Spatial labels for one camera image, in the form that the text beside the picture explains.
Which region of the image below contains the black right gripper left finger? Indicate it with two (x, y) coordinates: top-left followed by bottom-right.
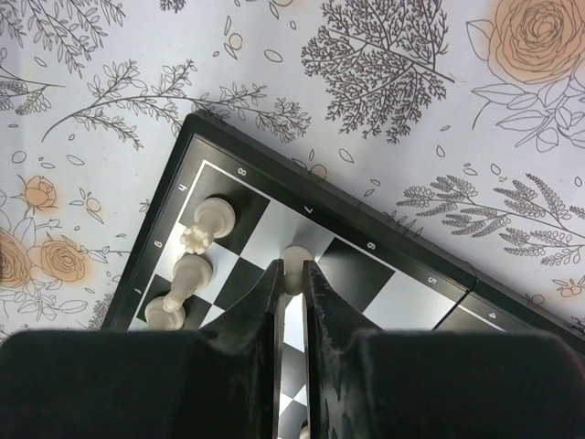
(1, 260), (284, 438)

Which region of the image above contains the black white chess board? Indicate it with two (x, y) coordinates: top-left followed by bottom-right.
(104, 112), (584, 438)

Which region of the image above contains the white chess knight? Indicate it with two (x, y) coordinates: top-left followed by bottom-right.
(163, 254), (213, 312)

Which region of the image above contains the white chess rook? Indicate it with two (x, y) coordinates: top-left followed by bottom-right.
(180, 197), (237, 255)

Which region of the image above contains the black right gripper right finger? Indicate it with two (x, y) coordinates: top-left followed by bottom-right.
(303, 261), (584, 438)

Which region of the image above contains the white chess pawn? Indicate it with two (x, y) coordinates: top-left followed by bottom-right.
(281, 245), (314, 296)

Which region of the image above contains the floral table cloth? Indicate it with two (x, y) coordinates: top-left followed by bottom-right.
(1, 1), (584, 337)

